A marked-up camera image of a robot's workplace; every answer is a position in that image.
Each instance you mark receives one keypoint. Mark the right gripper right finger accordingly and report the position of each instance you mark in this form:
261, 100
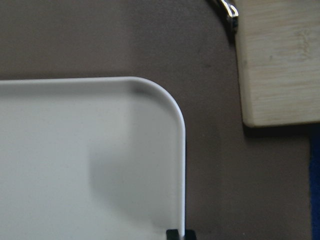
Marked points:
190, 234

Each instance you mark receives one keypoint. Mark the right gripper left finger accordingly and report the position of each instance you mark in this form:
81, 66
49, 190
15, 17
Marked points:
172, 234

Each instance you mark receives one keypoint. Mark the white rabbit tray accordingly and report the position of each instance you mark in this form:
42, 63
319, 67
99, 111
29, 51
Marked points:
90, 159

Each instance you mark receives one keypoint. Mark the wooden cutting board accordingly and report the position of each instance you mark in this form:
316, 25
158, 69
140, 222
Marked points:
278, 59

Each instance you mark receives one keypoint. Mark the metal scoop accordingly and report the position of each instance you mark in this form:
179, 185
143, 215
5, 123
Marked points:
229, 11

